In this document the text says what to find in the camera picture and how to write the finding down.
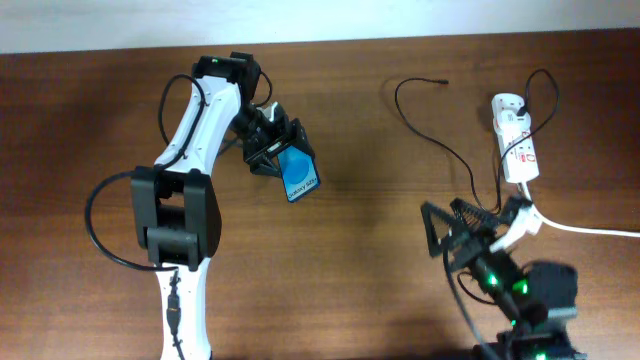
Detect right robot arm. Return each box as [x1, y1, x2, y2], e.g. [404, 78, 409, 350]
[420, 196, 588, 360]

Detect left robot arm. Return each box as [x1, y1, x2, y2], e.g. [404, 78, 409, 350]
[131, 52, 321, 359]

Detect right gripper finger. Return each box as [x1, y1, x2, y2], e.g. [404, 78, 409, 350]
[450, 198, 500, 232]
[420, 202, 463, 258]

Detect white USB charger adapter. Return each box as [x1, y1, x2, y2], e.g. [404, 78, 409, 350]
[494, 110, 531, 135]

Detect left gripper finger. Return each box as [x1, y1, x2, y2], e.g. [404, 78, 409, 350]
[291, 118, 316, 159]
[248, 153, 281, 178]

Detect white power strip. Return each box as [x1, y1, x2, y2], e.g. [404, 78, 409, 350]
[491, 93, 539, 184]

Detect white power strip cord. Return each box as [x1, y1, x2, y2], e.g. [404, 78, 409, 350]
[518, 182, 640, 239]

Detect black charging cable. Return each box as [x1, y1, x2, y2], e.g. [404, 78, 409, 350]
[393, 68, 560, 214]

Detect blue Galaxy smartphone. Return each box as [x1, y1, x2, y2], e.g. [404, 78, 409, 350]
[277, 146, 321, 203]

